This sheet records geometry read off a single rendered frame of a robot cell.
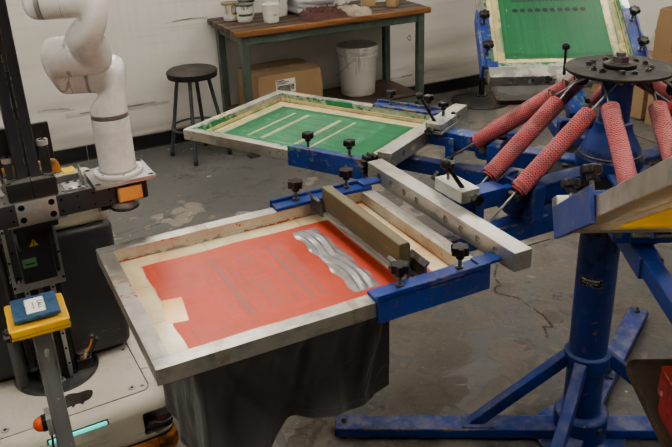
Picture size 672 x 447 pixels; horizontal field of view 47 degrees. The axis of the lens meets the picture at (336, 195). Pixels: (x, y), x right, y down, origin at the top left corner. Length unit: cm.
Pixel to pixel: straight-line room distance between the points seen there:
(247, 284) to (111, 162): 49
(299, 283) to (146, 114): 397
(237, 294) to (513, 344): 175
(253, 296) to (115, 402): 100
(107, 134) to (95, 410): 102
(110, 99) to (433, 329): 190
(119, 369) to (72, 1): 147
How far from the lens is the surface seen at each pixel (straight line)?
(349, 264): 189
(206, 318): 173
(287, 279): 185
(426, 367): 316
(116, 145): 203
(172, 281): 190
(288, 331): 160
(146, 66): 561
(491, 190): 210
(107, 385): 277
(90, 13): 175
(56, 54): 190
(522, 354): 328
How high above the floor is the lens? 187
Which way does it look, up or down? 24 degrees down
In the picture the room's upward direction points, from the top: 2 degrees counter-clockwise
